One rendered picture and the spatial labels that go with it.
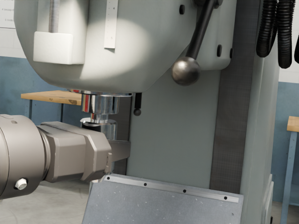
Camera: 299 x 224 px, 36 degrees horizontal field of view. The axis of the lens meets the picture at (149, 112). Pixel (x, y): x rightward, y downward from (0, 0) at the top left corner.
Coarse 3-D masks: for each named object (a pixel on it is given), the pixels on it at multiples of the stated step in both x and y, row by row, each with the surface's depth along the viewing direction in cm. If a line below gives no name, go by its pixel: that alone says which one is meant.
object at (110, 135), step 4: (104, 132) 57; (108, 132) 57; (112, 132) 57; (116, 132) 58; (108, 136) 57; (112, 136) 58; (116, 136) 59; (112, 164) 58; (112, 168) 59; (112, 172) 59
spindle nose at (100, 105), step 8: (88, 96) 56; (96, 96) 56; (104, 96) 56; (112, 96) 57; (88, 104) 56; (96, 104) 56; (104, 104) 56; (112, 104) 57; (88, 112) 57; (96, 112) 56; (104, 112) 56; (112, 112) 57
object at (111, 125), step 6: (84, 120) 57; (90, 120) 58; (108, 120) 59; (114, 120) 59; (84, 126) 57; (90, 126) 57; (96, 126) 56; (102, 126) 57; (108, 126) 57; (114, 126) 58
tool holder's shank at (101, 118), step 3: (90, 114) 58; (93, 114) 58; (96, 114) 57; (99, 114) 57; (102, 114) 58; (105, 114) 58; (108, 114) 58; (90, 117) 58; (93, 117) 58; (96, 117) 58; (99, 117) 58; (102, 117) 58; (105, 117) 58; (108, 117) 59; (93, 120) 58; (96, 120) 58; (99, 120) 58; (102, 120) 58; (105, 120) 58
